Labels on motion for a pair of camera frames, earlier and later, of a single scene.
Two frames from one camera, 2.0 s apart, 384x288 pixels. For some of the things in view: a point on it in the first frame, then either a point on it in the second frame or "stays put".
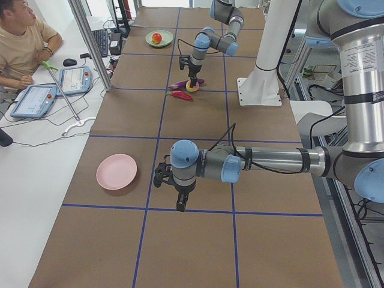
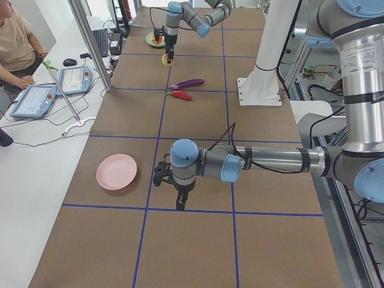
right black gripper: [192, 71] to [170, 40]
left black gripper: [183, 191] stays put
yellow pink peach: [195, 88] to [164, 59]
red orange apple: [156, 38] stays put
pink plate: [116, 171] stays put
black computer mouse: [68, 62] stays put
